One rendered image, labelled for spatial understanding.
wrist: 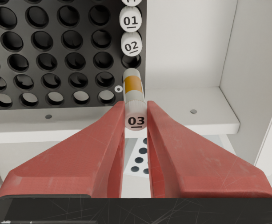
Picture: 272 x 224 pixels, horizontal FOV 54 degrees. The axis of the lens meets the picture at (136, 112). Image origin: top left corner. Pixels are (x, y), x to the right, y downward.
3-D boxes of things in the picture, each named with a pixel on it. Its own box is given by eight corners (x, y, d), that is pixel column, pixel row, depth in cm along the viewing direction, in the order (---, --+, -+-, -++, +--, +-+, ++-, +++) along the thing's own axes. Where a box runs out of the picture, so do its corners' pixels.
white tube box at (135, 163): (217, 130, 40) (225, 149, 37) (193, 167, 45) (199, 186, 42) (138, 114, 38) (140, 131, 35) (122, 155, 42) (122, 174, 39)
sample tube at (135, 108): (141, 83, 17) (149, 131, 13) (121, 84, 17) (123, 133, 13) (142, 65, 16) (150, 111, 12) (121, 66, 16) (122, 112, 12)
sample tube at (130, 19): (137, 8, 19) (142, 32, 15) (119, 10, 19) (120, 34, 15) (136, -11, 18) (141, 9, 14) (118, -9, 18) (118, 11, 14)
